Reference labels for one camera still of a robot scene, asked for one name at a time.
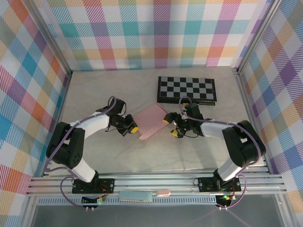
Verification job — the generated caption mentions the black controller board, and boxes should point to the black controller board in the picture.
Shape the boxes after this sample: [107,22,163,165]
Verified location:
[216,194,235,206]
[81,195,107,205]

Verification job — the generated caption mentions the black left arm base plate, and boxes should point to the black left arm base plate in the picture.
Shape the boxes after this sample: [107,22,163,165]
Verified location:
[71,178,116,194]

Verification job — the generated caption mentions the black grey folding chessboard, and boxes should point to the black grey folding chessboard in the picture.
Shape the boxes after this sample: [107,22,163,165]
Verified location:
[156,75,216,106]

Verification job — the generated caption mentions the light blue oblong pad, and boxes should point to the light blue oblong pad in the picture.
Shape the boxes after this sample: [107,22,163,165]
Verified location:
[119,191,153,202]

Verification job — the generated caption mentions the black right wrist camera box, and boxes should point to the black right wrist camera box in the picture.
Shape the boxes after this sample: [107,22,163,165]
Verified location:
[183,103,204,121]

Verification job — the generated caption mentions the aluminium side rail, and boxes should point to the aluminium side rail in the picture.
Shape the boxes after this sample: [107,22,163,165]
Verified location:
[41,70,73,177]
[233,68,272,175]

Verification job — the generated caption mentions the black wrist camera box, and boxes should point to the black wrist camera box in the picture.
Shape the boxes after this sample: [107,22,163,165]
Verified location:
[113,99,126,115]
[183,103,204,121]

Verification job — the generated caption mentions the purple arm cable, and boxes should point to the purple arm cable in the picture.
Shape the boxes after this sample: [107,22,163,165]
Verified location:
[44,96,119,211]
[178,96,265,211]

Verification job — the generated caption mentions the aluminium frame post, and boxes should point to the aluminium frame post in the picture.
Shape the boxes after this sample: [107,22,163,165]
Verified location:
[22,0,73,76]
[233,0,285,75]

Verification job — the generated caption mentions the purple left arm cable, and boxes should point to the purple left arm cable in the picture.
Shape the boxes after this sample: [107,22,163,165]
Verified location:
[44,96,119,211]

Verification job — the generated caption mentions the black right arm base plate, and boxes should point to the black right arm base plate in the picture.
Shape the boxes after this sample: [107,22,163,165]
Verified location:
[197,176,242,192]

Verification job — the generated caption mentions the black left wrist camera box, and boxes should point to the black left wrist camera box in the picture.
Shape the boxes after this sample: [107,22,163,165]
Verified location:
[113,99,126,115]

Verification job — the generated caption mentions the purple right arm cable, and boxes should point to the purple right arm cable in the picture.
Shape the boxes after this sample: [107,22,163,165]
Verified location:
[178,96,265,211]

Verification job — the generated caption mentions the perforated grey cable tray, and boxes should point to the perforated grey cable tray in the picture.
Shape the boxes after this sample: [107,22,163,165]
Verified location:
[37,197,218,205]

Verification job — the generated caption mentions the aluminium mounting rail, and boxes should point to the aluminium mounting rail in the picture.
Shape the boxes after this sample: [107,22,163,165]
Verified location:
[26,174,288,197]

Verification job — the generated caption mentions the pink paper box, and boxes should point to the pink paper box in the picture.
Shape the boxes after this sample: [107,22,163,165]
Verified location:
[134,103,168,140]

